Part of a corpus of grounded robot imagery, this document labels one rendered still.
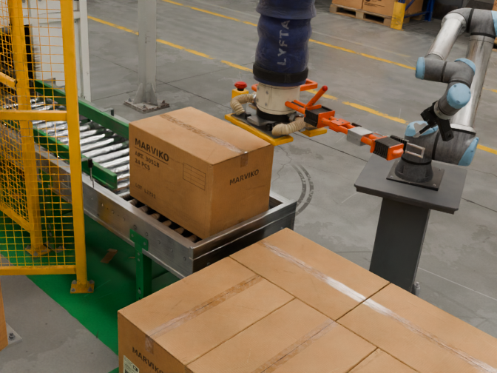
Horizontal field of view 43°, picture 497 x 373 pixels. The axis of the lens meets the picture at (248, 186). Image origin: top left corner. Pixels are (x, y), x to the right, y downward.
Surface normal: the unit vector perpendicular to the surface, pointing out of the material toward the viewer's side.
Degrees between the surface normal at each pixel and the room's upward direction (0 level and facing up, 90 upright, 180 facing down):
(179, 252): 90
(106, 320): 0
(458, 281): 0
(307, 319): 0
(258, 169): 90
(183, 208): 90
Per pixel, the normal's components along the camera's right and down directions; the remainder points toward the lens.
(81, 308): 0.07, -0.89
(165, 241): -0.69, 0.28
